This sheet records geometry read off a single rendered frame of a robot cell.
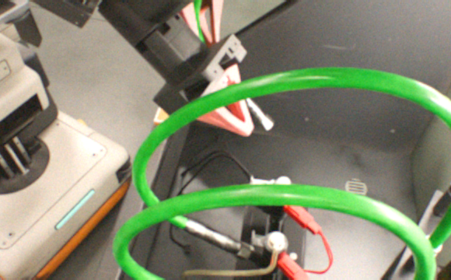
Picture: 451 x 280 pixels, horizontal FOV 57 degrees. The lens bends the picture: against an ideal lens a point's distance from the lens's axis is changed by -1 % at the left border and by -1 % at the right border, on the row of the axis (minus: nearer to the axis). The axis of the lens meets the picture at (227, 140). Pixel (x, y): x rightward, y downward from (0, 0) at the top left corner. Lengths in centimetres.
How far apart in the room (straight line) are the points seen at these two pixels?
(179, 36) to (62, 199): 124
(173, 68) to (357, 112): 54
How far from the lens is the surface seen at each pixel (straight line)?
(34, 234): 158
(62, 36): 277
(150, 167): 76
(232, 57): 42
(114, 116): 218
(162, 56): 42
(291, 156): 93
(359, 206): 27
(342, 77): 29
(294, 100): 87
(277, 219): 61
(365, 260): 84
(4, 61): 123
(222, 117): 44
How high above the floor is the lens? 157
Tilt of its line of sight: 51 degrees down
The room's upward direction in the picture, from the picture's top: straight up
